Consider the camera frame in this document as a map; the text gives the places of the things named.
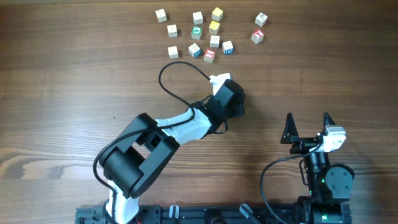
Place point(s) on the wooden block blue D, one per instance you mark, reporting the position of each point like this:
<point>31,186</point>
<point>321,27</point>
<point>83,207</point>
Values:
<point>227,47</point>

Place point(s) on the wooden block green top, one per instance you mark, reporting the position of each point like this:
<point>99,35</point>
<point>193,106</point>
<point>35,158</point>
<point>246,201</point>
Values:
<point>196,32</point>

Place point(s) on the wooden block red 9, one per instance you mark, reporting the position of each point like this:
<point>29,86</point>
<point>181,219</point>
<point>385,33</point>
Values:
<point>261,19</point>

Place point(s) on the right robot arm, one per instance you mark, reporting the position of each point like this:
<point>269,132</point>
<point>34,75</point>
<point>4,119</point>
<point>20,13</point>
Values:
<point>329,184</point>

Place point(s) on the black mounting rail base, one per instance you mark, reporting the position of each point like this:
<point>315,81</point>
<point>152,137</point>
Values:
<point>290,213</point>

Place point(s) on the wooden block red side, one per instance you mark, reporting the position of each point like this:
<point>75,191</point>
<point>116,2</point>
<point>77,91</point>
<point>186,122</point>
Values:
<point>173,52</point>

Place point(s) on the wooden block blue side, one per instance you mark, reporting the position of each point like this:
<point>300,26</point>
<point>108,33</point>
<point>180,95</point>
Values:
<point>194,50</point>

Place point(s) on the wooden block yellow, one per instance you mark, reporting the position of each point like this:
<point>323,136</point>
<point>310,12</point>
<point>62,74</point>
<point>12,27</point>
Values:
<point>217,14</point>
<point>214,27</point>

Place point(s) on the wooden block yellow back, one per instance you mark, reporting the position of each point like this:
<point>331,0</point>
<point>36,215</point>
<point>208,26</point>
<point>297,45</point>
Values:
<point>217,14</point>

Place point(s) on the wooden block plain back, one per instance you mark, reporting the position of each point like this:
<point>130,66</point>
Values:
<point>197,18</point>

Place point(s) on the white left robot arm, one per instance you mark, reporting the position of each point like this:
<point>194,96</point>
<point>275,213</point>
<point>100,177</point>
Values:
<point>133,161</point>

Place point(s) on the wooden block far left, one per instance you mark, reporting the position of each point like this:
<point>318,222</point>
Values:
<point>161,15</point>

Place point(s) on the wooden block green side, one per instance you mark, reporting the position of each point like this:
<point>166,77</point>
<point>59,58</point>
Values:
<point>215,41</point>

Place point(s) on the wooden block yellow top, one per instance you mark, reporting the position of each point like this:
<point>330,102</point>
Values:
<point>214,27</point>

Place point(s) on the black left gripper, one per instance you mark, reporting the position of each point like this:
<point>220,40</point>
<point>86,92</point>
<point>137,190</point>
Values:
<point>239,108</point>

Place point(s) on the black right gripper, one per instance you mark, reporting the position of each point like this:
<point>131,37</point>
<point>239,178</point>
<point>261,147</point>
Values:
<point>290,135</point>

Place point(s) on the wooden block red X top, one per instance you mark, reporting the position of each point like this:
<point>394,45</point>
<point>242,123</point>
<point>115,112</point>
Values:
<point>257,36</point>

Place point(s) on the wooden block green J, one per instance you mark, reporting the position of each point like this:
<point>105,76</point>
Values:
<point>172,31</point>

